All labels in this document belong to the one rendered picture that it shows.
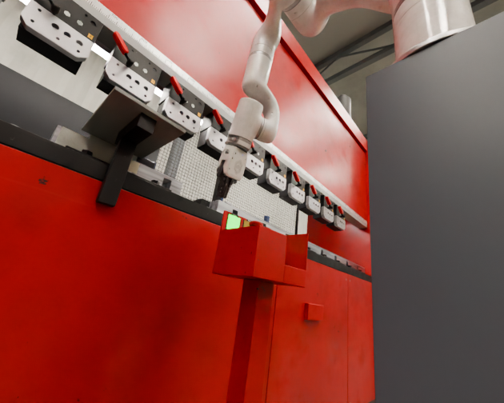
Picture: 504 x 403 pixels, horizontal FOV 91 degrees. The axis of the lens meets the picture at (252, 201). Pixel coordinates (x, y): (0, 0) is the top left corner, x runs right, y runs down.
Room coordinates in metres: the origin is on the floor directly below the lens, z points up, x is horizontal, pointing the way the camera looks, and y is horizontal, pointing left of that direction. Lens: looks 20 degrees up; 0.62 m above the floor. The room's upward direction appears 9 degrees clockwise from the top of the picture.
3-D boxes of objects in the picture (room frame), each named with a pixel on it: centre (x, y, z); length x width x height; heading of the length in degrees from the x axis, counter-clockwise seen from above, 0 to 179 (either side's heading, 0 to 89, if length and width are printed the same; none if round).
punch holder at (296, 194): (1.37, -0.23, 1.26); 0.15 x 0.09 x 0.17; 135
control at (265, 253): (0.69, -0.05, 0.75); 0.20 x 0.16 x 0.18; 131
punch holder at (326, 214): (1.65, -0.52, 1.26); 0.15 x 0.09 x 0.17; 135
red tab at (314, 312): (1.30, -0.38, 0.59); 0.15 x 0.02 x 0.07; 135
